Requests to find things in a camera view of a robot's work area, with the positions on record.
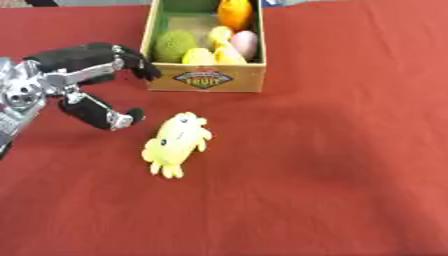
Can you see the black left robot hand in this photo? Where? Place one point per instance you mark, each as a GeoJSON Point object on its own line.
{"type": "Point", "coordinates": [81, 56]}

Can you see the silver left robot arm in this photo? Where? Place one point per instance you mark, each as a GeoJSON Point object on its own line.
{"type": "Point", "coordinates": [17, 96]}

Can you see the tan cardboard box green inside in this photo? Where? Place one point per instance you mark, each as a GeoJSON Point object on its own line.
{"type": "Point", "coordinates": [204, 78]}

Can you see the green knitted ball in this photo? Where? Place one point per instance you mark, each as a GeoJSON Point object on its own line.
{"type": "Point", "coordinates": [174, 46]}

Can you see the yellow toy lemon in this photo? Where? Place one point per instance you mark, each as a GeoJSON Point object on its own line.
{"type": "Point", "coordinates": [197, 56]}

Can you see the yellow soft toy crab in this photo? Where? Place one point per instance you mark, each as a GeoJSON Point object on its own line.
{"type": "Point", "coordinates": [175, 141]}

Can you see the pale yellow toy fruit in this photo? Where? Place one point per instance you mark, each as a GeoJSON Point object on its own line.
{"type": "Point", "coordinates": [220, 34]}

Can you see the yellow toy banana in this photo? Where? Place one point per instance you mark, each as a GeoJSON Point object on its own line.
{"type": "Point", "coordinates": [228, 55]}

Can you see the orange toy fruit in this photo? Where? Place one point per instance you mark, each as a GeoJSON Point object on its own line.
{"type": "Point", "coordinates": [235, 13]}

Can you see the pink toy egg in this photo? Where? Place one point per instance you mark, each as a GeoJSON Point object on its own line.
{"type": "Point", "coordinates": [245, 42]}

